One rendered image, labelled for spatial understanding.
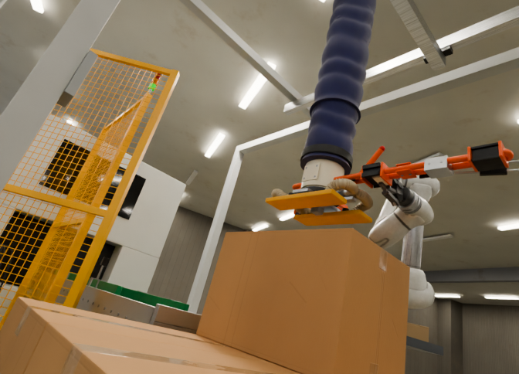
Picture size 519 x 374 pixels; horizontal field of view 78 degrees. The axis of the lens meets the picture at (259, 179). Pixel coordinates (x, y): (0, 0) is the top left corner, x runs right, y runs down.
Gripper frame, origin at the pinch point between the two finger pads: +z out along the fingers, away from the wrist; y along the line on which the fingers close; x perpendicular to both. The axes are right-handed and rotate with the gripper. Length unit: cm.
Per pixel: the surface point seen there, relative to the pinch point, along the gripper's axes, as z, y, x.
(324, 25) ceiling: -92, -274, 141
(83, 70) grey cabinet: 91, -40, 129
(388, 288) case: -4.0, 39.7, -4.3
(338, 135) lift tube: 5.8, -19.2, 17.6
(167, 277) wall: -488, -12, 1048
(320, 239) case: 20.8, 32.2, 6.0
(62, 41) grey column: 106, -50, 132
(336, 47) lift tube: 11, -69, 23
